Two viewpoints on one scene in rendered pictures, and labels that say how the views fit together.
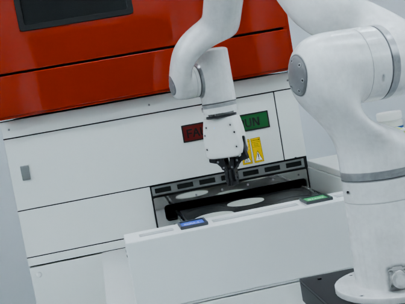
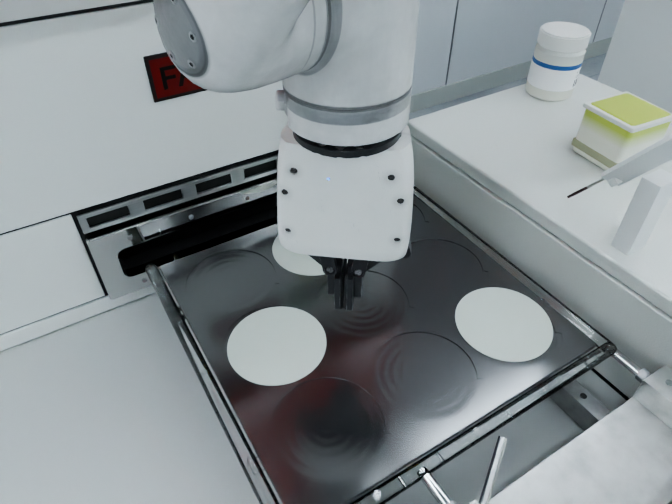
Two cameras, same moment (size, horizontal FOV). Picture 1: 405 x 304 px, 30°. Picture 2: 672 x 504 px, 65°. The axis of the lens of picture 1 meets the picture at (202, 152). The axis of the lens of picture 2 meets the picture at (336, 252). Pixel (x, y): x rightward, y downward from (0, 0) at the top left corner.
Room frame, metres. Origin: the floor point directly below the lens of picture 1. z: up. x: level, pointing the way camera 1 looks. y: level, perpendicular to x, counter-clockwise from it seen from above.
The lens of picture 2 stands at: (1.54, 0.08, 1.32)
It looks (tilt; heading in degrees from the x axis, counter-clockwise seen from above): 42 degrees down; 336
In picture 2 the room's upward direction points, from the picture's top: straight up
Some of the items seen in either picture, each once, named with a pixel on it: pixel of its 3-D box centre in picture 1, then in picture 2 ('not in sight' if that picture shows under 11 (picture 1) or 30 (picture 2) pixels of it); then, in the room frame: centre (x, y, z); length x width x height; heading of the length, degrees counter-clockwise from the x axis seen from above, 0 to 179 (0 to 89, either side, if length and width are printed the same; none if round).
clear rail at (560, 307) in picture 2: (323, 195); (485, 249); (1.91, -0.28, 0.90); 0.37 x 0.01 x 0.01; 8
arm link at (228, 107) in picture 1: (219, 108); (343, 102); (1.84, -0.06, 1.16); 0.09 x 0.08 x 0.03; 58
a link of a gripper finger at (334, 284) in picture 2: (225, 172); (326, 270); (1.84, -0.05, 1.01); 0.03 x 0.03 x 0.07; 58
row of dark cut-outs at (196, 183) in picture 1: (228, 177); (259, 167); (2.10, -0.06, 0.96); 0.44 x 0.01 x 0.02; 98
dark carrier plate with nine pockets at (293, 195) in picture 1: (254, 209); (361, 303); (1.89, -0.11, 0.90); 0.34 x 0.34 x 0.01; 8
